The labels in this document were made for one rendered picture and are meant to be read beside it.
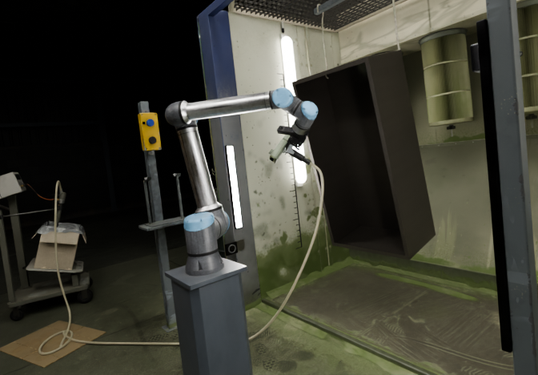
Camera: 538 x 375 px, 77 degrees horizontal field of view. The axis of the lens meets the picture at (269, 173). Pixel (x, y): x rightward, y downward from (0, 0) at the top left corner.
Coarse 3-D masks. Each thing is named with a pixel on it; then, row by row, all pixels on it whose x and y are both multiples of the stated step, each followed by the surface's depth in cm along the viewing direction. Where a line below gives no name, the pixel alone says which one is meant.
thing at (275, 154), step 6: (288, 138) 199; (282, 144) 195; (276, 150) 192; (282, 150) 193; (294, 150) 196; (270, 156) 190; (276, 156) 190; (294, 156) 196; (300, 156) 195; (306, 162) 195
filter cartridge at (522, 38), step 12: (528, 0) 220; (528, 12) 221; (528, 24) 223; (528, 36) 222; (528, 48) 225; (528, 60) 224; (528, 72) 225; (528, 84) 226; (528, 96) 224; (528, 108) 224
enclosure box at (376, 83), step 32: (352, 64) 189; (384, 64) 190; (320, 96) 245; (352, 96) 237; (384, 96) 190; (320, 128) 244; (352, 128) 246; (384, 128) 189; (320, 160) 243; (352, 160) 255; (384, 160) 234; (416, 160) 210; (320, 192) 241; (352, 192) 265; (384, 192) 243; (416, 192) 209; (352, 224) 265; (384, 224) 252; (416, 224) 208
